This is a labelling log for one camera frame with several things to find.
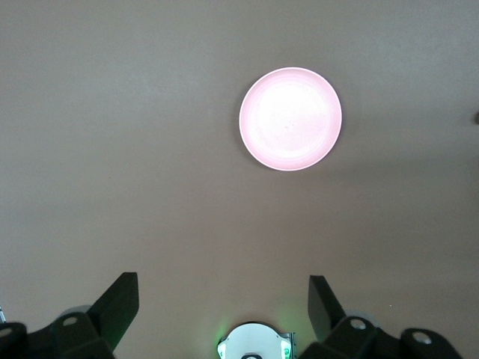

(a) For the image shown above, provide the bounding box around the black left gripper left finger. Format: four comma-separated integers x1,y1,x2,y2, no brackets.
0,271,140,359

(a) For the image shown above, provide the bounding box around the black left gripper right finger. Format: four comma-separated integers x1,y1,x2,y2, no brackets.
307,274,462,359

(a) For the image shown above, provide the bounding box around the brown table cloth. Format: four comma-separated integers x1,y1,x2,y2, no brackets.
0,0,479,359

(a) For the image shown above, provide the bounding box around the pink round plate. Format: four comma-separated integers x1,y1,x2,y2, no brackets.
239,67,344,172

